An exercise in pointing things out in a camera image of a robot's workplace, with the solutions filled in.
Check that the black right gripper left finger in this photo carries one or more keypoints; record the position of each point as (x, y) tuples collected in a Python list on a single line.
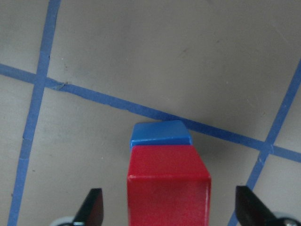
[(91, 212)]

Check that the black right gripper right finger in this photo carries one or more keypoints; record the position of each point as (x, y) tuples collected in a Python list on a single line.
[(251, 211)]

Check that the red wooden block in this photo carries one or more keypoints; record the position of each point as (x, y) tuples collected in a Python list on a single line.
[(167, 185)]

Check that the blue wooden block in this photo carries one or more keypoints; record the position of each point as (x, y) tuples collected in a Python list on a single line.
[(160, 133)]

